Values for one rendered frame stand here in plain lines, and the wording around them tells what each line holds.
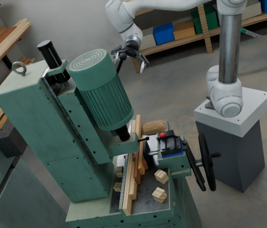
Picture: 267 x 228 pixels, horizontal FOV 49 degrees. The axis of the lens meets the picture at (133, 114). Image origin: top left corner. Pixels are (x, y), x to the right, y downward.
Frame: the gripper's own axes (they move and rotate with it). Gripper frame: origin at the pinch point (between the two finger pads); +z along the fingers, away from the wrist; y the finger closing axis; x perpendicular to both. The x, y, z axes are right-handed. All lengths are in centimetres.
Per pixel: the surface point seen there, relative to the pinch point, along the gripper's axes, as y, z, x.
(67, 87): 22.9, 26.3, -5.6
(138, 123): -17.7, -1.9, -34.5
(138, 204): -22, 50, -36
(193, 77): -99, -192, -90
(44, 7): 117, -304, -119
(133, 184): -18, 42, -34
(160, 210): -29, 55, -30
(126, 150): -11.2, 27.5, -29.3
